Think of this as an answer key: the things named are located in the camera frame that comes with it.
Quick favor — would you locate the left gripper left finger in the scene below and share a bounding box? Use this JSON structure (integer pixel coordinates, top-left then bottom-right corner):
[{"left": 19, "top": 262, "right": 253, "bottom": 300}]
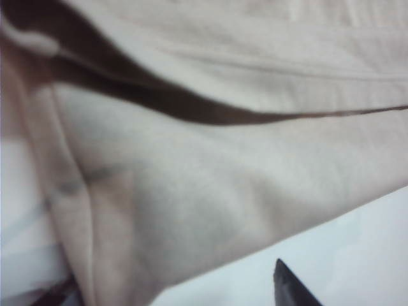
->
[{"left": 31, "top": 277, "right": 77, "bottom": 306}]

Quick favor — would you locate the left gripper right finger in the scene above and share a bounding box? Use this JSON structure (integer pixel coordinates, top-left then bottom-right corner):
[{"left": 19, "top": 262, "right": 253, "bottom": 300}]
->
[{"left": 273, "top": 258, "right": 323, "bottom": 306}]

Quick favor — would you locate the beige T-shirt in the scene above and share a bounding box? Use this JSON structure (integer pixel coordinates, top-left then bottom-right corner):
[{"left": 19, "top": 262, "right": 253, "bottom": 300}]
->
[{"left": 0, "top": 0, "right": 408, "bottom": 306}]

